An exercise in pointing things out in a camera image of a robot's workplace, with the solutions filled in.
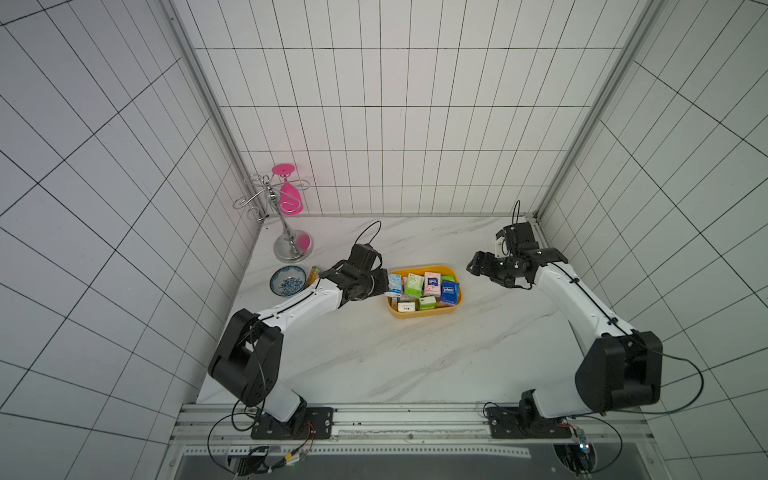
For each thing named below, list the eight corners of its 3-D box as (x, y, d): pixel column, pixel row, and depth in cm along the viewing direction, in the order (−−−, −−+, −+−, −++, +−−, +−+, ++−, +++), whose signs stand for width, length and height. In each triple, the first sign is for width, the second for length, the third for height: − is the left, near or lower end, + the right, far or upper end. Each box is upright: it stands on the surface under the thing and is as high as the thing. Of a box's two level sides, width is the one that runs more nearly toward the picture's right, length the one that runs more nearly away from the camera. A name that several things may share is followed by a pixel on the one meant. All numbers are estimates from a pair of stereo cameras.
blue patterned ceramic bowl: (273, 296, 100) (267, 287, 95) (279, 275, 105) (274, 265, 100) (303, 296, 100) (299, 287, 95) (307, 275, 105) (304, 265, 100)
